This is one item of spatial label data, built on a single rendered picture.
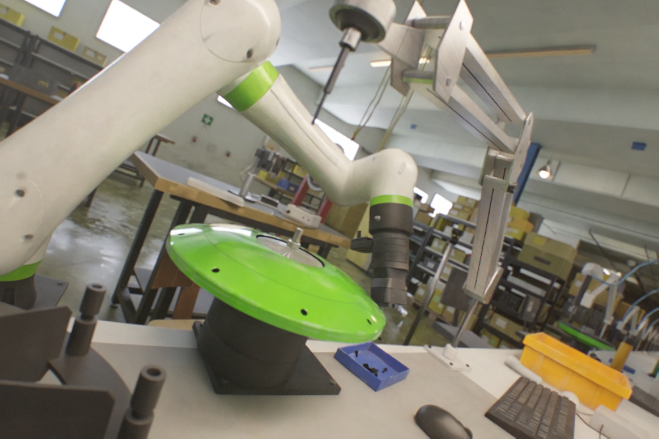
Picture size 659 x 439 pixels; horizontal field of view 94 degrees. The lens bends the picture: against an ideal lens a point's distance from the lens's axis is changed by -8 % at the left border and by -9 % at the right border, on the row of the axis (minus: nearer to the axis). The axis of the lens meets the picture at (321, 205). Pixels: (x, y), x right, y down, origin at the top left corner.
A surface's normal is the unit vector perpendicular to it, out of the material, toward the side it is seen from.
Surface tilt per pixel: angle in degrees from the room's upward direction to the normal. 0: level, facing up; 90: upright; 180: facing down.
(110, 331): 0
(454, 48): 90
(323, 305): 23
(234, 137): 90
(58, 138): 78
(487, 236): 134
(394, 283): 59
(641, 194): 90
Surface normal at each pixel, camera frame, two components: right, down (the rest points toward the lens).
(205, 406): 0.40, -0.91
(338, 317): 0.57, -0.73
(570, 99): -0.73, -0.30
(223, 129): 0.55, 0.27
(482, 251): -0.72, 0.47
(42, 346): 0.89, 0.33
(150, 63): 0.22, -0.04
